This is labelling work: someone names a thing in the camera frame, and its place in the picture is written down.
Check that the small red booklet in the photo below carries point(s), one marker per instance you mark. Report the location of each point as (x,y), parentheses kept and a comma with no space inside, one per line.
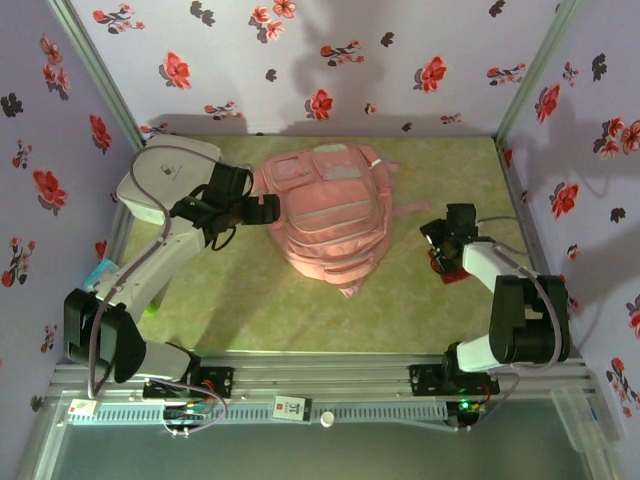
(456,276)

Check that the pink school backpack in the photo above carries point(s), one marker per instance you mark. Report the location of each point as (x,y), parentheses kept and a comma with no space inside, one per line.
(325,225)

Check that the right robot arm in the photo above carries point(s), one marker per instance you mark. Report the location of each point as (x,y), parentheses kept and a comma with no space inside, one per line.
(525,320)

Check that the light blue tissue pack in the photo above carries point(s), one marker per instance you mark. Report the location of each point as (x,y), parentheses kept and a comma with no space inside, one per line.
(102,272)

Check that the white storage box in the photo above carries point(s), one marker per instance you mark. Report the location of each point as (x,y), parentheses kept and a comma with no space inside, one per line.
(160,170)

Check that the small green object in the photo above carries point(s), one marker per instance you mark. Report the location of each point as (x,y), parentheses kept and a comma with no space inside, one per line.
(151,311)

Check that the small electronics board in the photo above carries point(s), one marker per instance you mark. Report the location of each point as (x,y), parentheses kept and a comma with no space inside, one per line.
(467,407)
(185,411)

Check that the white printed label card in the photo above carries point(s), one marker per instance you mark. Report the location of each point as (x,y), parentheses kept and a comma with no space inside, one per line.
(292,407)

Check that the white round cap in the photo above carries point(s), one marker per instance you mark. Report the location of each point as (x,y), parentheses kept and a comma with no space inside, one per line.
(327,419)

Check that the white tag with red mark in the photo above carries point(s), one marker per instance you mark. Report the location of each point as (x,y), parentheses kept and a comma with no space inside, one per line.
(82,409)

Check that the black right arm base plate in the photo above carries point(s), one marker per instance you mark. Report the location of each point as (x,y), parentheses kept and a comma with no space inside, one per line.
(425,380)

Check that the aluminium frame rail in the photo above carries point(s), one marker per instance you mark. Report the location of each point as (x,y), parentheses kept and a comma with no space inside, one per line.
(320,375)

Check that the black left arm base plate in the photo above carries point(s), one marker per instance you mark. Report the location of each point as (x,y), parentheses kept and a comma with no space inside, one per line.
(220,382)

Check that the aluminium corner post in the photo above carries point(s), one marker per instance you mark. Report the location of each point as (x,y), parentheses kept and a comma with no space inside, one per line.
(95,70)
(540,70)

